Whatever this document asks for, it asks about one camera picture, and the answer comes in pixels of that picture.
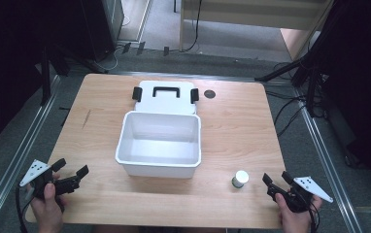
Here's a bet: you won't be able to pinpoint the black stand post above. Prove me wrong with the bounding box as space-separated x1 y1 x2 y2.
40 48 52 107

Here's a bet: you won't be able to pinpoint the small white bottle green label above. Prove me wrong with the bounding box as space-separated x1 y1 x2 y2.
231 170 250 189

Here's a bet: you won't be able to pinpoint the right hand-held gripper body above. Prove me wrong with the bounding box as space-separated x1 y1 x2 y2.
266 176 334 214

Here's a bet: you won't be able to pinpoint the black hanging cable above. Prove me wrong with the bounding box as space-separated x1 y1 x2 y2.
185 0 204 52

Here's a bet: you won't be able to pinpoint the person's right hand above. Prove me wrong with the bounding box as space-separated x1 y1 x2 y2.
274 193 323 233

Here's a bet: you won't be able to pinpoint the white box lid black handle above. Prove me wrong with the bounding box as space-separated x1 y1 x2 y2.
131 80 200 116

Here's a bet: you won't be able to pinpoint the white floor cable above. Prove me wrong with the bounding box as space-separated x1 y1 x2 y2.
91 41 133 73

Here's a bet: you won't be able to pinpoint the white plastic storage box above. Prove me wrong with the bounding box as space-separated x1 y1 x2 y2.
115 110 203 180

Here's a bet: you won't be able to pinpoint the black tripod stand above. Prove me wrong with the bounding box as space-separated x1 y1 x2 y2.
254 45 323 118

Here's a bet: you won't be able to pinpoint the black cabinet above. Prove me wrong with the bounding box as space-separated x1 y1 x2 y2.
79 0 125 63

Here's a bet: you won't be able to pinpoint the light wooden panel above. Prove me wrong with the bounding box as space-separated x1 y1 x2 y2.
280 0 334 62

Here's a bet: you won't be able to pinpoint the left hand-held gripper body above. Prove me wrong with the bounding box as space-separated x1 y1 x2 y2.
19 159 81 199

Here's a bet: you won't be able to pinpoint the person's left hand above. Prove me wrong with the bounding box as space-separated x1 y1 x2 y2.
27 174 67 233

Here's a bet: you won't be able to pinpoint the white desk frame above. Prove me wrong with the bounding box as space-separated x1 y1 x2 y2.
179 0 333 52

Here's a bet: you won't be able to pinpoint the black floor cables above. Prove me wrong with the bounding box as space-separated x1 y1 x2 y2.
265 89 308 138

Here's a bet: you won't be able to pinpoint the aluminium floor rail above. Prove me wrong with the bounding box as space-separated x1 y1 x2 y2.
290 86 365 233
0 75 62 229

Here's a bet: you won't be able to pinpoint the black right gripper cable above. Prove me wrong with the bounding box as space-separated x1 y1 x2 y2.
307 199 321 233

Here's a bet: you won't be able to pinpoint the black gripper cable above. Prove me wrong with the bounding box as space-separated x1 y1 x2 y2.
307 199 321 233
15 184 30 233

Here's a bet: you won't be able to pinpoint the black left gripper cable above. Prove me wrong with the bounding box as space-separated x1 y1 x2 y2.
15 184 30 233

